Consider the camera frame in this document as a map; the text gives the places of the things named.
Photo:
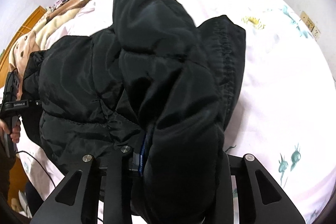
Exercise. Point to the person's left hand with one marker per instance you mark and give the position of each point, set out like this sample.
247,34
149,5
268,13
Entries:
13,133

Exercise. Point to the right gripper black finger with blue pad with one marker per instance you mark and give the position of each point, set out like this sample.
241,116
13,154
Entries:
140,145

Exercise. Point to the wall power socket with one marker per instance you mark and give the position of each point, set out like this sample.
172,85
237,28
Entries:
313,29

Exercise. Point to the brown cream bear blanket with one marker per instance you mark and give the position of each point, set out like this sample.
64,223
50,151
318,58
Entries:
76,17

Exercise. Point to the black quilted puffer jacket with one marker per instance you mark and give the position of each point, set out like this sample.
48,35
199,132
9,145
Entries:
153,71

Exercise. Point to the orange wooden headboard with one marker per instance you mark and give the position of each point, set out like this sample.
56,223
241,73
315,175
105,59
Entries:
24,28

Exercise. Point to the pink floral duvet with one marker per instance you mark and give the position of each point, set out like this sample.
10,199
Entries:
285,113

